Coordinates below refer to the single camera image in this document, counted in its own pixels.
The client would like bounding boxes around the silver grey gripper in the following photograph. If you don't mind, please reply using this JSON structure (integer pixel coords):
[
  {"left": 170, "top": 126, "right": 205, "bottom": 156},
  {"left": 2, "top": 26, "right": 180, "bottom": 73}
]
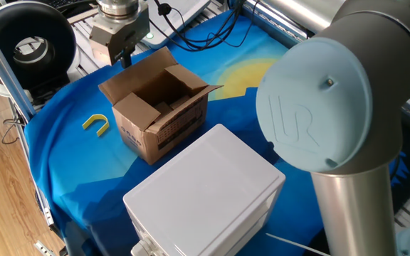
[{"left": 89, "top": 6, "right": 151, "bottom": 70}]

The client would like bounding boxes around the brown cardboard box with flaps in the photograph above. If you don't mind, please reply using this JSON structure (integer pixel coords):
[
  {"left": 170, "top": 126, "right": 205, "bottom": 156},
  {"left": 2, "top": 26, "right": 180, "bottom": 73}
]
[{"left": 98, "top": 47, "right": 224, "bottom": 166}]

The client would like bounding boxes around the small brown cardboard carton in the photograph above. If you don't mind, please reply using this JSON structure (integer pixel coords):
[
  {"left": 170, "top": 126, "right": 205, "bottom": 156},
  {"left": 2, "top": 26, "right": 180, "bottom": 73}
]
[{"left": 154, "top": 101, "right": 173, "bottom": 114}]

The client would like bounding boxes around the white teach pendant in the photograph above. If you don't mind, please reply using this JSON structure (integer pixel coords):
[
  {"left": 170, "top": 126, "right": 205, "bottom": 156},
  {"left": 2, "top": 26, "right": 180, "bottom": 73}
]
[{"left": 140, "top": 0, "right": 211, "bottom": 50}]

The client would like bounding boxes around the flat brown cardboard piece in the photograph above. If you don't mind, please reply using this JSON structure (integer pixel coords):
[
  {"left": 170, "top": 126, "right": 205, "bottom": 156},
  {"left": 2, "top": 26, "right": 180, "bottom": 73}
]
[{"left": 169, "top": 94, "right": 191, "bottom": 110}]

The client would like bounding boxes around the yellow U-shaped plastic piece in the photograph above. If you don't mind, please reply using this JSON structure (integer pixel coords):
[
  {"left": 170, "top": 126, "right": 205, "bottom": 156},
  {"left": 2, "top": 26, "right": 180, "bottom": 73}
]
[{"left": 82, "top": 113, "right": 110, "bottom": 138}]

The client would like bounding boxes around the black keyboard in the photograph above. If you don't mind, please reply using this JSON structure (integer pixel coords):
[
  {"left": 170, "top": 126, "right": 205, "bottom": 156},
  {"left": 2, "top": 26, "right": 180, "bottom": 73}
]
[{"left": 50, "top": 0, "right": 98, "bottom": 10}]

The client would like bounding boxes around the blue mountain print cloth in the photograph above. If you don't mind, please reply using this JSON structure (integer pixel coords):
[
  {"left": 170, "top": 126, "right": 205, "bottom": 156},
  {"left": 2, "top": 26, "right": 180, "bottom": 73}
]
[{"left": 23, "top": 9, "right": 410, "bottom": 256}]

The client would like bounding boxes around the white plastic drawer cabinet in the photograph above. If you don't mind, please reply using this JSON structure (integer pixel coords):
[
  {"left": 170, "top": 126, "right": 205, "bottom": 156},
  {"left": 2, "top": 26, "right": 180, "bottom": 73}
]
[{"left": 122, "top": 123, "right": 286, "bottom": 256}]

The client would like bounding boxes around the aluminium frame post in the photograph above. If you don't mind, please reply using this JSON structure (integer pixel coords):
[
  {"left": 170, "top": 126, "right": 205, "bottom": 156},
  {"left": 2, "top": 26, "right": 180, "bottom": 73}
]
[{"left": 0, "top": 14, "right": 37, "bottom": 122}]

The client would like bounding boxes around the thin black cable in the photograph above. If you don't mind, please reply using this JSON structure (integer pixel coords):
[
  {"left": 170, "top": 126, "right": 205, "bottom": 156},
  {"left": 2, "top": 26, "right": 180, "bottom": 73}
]
[{"left": 1, "top": 102, "right": 26, "bottom": 145}]

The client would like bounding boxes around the aluminium table edge rail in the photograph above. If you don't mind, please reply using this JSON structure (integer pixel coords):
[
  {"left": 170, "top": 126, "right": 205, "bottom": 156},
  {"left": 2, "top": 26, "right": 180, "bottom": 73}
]
[{"left": 242, "top": 0, "right": 315, "bottom": 49}]

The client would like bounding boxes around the metal corner bracket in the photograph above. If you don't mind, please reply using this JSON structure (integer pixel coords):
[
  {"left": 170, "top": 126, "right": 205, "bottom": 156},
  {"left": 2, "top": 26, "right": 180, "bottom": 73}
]
[{"left": 33, "top": 240, "right": 57, "bottom": 256}]

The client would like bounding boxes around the white cable tie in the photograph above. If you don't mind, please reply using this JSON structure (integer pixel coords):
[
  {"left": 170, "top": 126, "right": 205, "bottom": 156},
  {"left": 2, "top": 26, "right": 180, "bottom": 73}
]
[{"left": 265, "top": 233, "right": 330, "bottom": 256}]

